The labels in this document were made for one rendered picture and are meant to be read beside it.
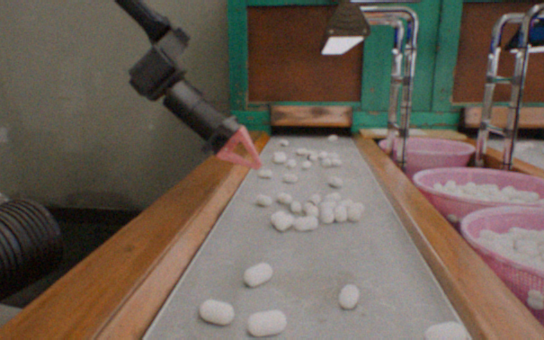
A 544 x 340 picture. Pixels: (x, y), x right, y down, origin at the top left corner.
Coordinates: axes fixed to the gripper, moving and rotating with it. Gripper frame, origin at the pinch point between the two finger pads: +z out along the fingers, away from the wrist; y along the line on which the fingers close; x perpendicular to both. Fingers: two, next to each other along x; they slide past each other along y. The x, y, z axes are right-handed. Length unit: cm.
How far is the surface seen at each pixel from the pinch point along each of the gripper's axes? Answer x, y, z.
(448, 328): -10.1, -39.0, 20.3
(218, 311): 3.6, -37.9, 4.9
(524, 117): -54, 78, 62
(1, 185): 162, 163, -106
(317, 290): -1.3, -30.2, 13.3
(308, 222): -1.7, -12.9, 11.3
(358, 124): -16, 83, 22
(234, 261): 5.7, -23.8, 5.1
